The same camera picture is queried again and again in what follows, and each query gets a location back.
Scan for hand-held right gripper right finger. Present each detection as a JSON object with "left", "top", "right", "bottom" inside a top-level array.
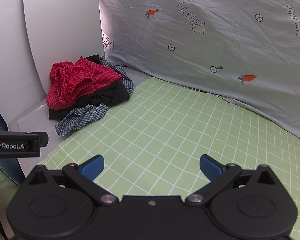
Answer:
[{"left": 185, "top": 154, "right": 277, "bottom": 206}]

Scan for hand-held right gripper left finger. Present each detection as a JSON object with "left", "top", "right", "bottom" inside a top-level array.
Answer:
[{"left": 27, "top": 154, "right": 120, "bottom": 206}]

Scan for red checked shorts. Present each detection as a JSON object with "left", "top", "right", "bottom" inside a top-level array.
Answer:
[{"left": 46, "top": 57, "right": 124, "bottom": 110}]

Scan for blue cloth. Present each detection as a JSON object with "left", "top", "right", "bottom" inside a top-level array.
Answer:
[{"left": 0, "top": 94, "right": 24, "bottom": 187}]

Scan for light green cloth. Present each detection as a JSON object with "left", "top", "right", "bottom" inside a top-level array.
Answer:
[{"left": 0, "top": 159, "right": 17, "bottom": 207}]

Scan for blue checked shorts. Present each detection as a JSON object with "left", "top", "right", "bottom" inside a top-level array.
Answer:
[{"left": 54, "top": 59, "right": 134, "bottom": 137}]

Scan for green checked bed sheet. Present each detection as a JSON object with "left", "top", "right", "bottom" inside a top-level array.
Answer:
[{"left": 37, "top": 76, "right": 300, "bottom": 240}]

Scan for black garment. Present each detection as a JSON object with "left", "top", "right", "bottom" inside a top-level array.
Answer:
[{"left": 49, "top": 54, "right": 130, "bottom": 120}]

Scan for grey printed blanket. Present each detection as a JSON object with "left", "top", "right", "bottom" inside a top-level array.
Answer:
[{"left": 97, "top": 0, "right": 300, "bottom": 144}]

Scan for white headboard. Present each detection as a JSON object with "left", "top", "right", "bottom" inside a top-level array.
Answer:
[{"left": 22, "top": 0, "right": 106, "bottom": 98}]

